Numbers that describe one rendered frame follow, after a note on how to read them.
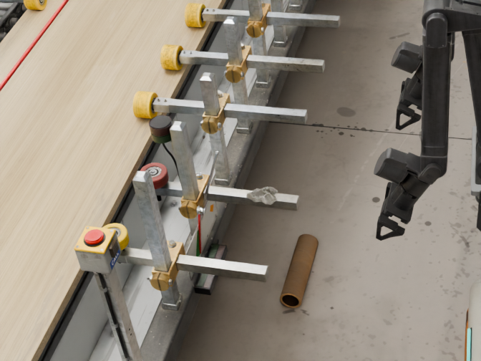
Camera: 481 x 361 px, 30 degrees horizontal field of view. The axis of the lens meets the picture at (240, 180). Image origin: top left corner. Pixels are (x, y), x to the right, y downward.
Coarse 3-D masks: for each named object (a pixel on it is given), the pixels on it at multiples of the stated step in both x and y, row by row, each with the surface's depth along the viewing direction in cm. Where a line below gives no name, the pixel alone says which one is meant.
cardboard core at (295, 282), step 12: (300, 240) 342; (312, 240) 342; (300, 252) 337; (312, 252) 338; (300, 264) 332; (288, 276) 329; (300, 276) 328; (288, 288) 324; (300, 288) 325; (288, 300) 329; (300, 300) 324
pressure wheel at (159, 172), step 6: (144, 168) 254; (150, 168) 254; (156, 168) 254; (162, 168) 253; (156, 174) 252; (162, 174) 251; (156, 180) 250; (162, 180) 251; (156, 186) 251; (162, 186) 253
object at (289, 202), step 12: (156, 192) 256; (168, 192) 255; (180, 192) 253; (204, 192) 251; (216, 192) 250; (228, 192) 250; (240, 192) 249; (252, 204) 249; (264, 204) 248; (276, 204) 246; (288, 204) 245
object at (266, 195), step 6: (270, 186) 248; (252, 192) 247; (258, 192) 247; (264, 192) 246; (270, 192) 247; (276, 192) 247; (252, 198) 246; (258, 198) 245; (264, 198) 245; (270, 198) 245; (276, 198) 246
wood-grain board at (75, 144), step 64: (128, 0) 326; (192, 0) 321; (0, 64) 303; (64, 64) 299; (128, 64) 295; (192, 64) 295; (0, 128) 277; (64, 128) 273; (128, 128) 270; (0, 192) 254; (64, 192) 251; (0, 256) 235; (64, 256) 233; (0, 320) 219
